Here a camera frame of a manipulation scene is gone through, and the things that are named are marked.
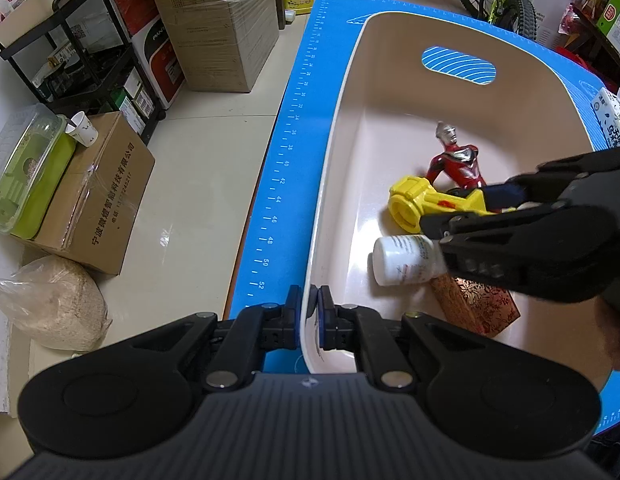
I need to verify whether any large stacked cardboard box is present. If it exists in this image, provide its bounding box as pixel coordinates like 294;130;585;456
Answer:
155;0;278;93

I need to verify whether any dark wooden side table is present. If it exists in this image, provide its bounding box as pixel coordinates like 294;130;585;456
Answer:
564;4;620;93

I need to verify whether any white tissue box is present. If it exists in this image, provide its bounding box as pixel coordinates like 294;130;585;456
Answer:
591;87;620;148

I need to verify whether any blue silicone baking mat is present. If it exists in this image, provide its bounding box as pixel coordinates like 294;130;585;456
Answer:
228;0;620;437

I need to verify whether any floor cardboard box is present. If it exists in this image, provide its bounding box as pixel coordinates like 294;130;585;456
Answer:
26;112;155;275

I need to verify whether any beige plastic storage bin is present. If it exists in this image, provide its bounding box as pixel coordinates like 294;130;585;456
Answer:
300;11;612;387

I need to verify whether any bag of grain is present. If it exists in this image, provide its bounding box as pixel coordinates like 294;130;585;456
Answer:
0;256;112;352

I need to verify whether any black metal shelf rack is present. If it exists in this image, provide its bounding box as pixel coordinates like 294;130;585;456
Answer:
0;0;166;143

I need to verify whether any green white product box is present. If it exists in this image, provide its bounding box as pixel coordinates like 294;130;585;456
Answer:
596;0;620;56

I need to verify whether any green lidded plastic container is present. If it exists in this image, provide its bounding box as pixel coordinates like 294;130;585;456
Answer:
0;104;77;240

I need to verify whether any white pill bottle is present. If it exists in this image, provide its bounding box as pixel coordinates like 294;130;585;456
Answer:
372;235;448;287

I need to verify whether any white paper cup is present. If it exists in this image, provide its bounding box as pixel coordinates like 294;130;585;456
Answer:
65;112;98;148

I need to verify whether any red floral patterned box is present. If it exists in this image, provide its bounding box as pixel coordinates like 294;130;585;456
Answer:
429;274;520;338

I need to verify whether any yellow plastic toy tool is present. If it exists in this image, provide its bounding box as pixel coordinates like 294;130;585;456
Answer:
388;176;491;234

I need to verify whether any red Ultraman figure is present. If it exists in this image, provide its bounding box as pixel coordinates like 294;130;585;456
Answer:
425;122;486;190

